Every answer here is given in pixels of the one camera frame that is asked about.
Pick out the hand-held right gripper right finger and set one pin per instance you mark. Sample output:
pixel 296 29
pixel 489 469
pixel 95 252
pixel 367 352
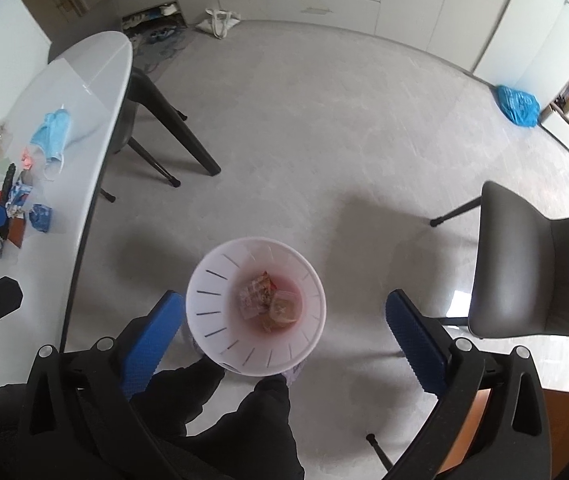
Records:
pixel 417 345

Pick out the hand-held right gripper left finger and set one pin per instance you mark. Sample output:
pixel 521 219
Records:
pixel 152 340

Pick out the white slotted waste bin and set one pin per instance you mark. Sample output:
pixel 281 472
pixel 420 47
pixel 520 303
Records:
pixel 214 305

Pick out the orange brown packet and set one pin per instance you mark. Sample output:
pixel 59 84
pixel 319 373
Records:
pixel 16 234

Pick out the blue and white wrapper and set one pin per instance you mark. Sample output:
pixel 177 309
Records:
pixel 18 195

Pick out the small black item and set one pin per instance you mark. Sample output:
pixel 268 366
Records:
pixel 10 177

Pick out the blue crumpled wrapper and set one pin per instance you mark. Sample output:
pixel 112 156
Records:
pixel 42 217

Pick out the clear plastic wrapper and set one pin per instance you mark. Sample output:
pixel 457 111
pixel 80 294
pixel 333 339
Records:
pixel 251 300

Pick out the blue face mask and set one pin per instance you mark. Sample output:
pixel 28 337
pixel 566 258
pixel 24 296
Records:
pixel 54 135

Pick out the person's right shoe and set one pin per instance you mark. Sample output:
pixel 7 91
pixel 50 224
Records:
pixel 294 372

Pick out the red snack wrapper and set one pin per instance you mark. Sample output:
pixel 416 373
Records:
pixel 267 280

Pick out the orange round packet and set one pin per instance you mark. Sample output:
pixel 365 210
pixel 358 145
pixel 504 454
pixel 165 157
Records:
pixel 284 310

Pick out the person's right leg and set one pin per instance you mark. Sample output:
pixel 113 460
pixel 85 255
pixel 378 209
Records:
pixel 259 430

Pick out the black table leg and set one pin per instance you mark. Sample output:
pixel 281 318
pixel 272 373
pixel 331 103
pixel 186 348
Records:
pixel 174 120

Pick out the blue plastic bag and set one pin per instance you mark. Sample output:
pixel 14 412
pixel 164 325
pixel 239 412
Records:
pixel 516 105

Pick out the shoe niche with shoes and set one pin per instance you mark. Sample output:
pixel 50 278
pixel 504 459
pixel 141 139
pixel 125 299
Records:
pixel 152 19

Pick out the white tote bag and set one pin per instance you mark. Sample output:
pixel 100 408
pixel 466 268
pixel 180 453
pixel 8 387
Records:
pixel 219 22

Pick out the white wardrobe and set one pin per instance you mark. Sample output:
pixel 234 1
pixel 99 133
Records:
pixel 514 10

